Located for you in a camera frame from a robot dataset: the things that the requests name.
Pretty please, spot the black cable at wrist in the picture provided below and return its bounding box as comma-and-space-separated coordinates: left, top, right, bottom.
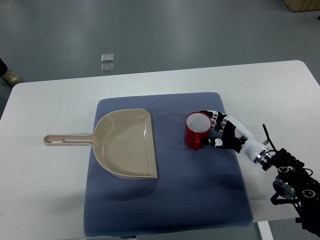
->
261, 123, 278, 153

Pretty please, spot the beige plastic dustpan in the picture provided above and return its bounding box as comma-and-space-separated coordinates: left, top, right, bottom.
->
43, 108, 158, 180

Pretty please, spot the upper metal floor plate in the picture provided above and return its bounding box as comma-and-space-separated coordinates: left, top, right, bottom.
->
101, 53, 114, 63

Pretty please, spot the blue textured cushion mat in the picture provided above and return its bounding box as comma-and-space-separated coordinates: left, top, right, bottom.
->
83, 92, 253, 237

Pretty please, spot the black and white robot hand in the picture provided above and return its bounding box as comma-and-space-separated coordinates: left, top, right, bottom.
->
200, 110, 273, 166

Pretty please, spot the beige shoe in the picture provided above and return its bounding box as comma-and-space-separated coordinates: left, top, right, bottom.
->
0, 70, 23, 87

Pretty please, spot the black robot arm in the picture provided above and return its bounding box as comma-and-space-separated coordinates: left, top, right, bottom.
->
261, 148, 320, 236

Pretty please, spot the white table leg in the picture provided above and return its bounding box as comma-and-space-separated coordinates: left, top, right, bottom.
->
257, 221, 274, 240

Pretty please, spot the wooden box corner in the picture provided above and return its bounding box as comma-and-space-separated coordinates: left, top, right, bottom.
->
283, 0, 320, 13

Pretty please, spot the red cup white inside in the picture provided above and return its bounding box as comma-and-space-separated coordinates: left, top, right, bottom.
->
184, 111, 212, 151

